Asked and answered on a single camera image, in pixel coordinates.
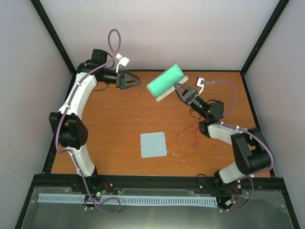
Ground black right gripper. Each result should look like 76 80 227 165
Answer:
172 83 208 120

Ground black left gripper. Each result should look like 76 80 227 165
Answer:
99 69 140 90

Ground grey glasses case green lining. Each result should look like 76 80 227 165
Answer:
146 64 189 102

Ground light blue cleaning cloth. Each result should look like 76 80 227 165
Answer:
140 132 167 158

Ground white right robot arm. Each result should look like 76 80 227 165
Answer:
174 83 275 190

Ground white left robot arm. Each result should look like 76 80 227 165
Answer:
49 49 141 192

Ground pink transparent sunglasses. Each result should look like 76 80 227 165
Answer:
175 123 199 150

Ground grey metal front plate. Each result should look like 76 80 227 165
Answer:
23 188 293 229

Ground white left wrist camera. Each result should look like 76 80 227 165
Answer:
115 53 130 73

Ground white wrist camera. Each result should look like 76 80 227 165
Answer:
115 53 130 73
196 77 206 95

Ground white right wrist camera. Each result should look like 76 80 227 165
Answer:
196 77 206 95

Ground black aluminium frame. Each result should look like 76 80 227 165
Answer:
15 0 300 229

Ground light blue slotted cable duct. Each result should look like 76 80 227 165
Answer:
37 193 217 208

